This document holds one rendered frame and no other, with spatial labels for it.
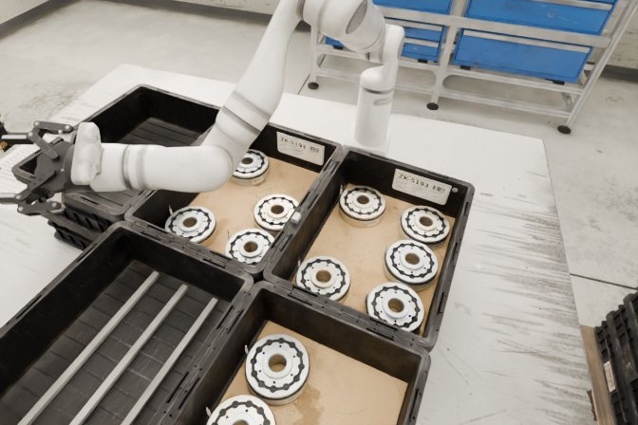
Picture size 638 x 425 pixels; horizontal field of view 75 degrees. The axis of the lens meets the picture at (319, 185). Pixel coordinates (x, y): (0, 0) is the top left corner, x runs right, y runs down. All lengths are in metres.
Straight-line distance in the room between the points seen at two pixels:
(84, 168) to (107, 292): 0.32
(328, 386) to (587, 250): 1.78
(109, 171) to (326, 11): 0.39
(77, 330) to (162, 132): 0.57
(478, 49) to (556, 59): 0.43
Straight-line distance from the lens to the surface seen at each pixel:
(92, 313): 0.88
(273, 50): 0.65
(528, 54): 2.79
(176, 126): 1.24
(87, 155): 0.66
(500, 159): 1.43
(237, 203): 0.97
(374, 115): 1.13
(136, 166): 0.67
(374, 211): 0.92
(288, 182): 1.01
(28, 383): 0.86
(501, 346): 1.00
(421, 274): 0.84
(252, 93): 0.63
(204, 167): 0.62
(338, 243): 0.89
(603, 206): 2.63
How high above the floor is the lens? 1.53
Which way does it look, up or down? 44 degrees down
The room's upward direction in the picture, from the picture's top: 3 degrees clockwise
